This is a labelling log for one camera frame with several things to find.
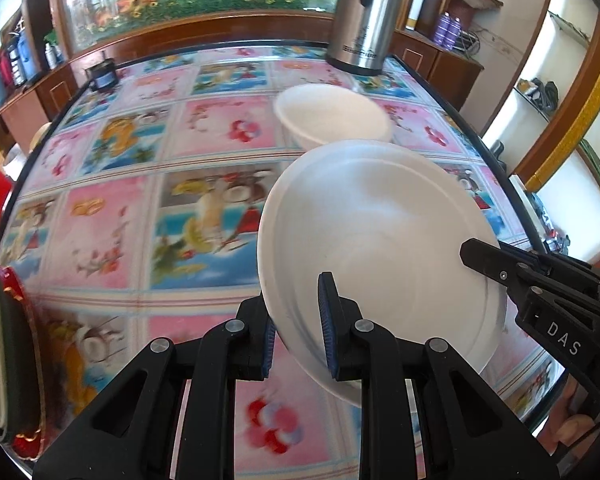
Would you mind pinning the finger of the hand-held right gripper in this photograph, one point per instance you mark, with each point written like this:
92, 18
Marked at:
485, 257

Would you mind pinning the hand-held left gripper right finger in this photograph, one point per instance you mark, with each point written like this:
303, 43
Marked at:
327, 330

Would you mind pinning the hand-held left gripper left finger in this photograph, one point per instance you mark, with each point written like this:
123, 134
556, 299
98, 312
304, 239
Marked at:
267, 350

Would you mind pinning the large white plate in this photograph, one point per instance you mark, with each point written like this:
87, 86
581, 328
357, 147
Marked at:
380, 220

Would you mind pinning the white bowl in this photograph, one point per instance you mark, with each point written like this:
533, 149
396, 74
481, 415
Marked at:
330, 110

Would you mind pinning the dark green bowl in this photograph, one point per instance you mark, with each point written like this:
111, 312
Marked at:
22, 360

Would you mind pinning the red gold-rimmed plate with sticker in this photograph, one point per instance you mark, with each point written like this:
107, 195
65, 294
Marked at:
27, 440

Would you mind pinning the person's right hand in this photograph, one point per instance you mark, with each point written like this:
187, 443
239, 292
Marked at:
572, 430

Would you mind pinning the white shelf unit gold trim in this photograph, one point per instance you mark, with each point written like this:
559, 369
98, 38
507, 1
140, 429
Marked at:
570, 125

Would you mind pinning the dark clutter pile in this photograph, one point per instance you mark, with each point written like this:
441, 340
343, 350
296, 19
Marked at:
540, 94

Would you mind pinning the fruit printed tablecloth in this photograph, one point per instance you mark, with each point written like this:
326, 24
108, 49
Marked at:
105, 240

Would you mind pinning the purple bottle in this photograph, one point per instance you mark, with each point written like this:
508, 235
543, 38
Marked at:
440, 30
455, 32

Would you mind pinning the stainless steel thermos jug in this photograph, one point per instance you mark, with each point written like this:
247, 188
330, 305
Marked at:
362, 25

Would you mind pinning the brown wooden cabinet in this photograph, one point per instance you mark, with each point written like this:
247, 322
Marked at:
230, 27

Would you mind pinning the black electric motor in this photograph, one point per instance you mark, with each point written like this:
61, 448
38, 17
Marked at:
102, 77

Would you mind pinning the white bottle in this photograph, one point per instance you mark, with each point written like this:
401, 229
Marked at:
51, 55

